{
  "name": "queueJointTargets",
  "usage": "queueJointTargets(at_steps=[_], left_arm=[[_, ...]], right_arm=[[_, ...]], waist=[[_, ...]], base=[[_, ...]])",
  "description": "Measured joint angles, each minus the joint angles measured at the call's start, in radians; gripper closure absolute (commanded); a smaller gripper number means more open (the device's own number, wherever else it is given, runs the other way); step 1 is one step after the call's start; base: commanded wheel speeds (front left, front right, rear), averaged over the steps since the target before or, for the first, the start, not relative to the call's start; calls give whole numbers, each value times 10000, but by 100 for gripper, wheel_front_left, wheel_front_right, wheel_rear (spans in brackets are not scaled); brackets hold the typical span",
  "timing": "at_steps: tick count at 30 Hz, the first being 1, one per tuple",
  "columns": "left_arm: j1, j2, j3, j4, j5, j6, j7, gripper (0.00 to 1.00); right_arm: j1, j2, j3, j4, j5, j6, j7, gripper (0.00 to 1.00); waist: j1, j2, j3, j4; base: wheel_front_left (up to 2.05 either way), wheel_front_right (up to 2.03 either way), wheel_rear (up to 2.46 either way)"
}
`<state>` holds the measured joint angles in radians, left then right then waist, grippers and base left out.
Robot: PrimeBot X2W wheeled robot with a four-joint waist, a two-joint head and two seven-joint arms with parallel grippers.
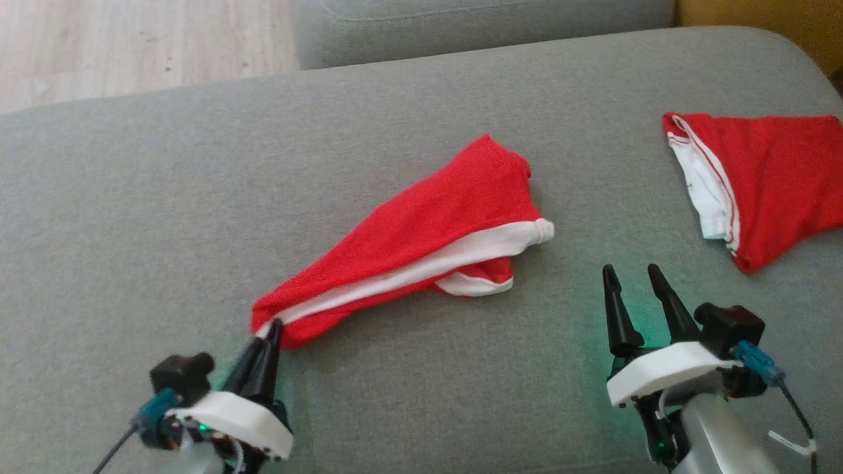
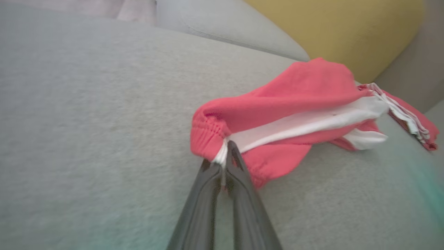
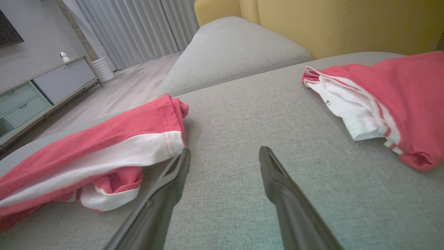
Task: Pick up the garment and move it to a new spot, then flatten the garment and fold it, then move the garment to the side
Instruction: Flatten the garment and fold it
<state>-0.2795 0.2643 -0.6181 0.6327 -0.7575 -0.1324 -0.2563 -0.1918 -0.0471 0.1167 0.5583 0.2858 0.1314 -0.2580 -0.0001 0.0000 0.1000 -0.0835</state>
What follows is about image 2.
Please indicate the yellow sofa back cushion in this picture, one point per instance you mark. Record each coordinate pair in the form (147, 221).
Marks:
(343, 31)

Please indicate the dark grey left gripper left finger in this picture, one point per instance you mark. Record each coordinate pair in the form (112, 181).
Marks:
(199, 211)

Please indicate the red white-striped shorts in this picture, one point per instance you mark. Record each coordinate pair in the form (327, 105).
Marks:
(284, 114)

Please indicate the red white basketball jersey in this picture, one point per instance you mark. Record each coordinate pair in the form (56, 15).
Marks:
(409, 118)

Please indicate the light grey sofa cushion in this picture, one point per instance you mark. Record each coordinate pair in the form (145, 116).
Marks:
(225, 24)

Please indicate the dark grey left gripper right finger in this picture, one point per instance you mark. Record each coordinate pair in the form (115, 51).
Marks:
(249, 211)

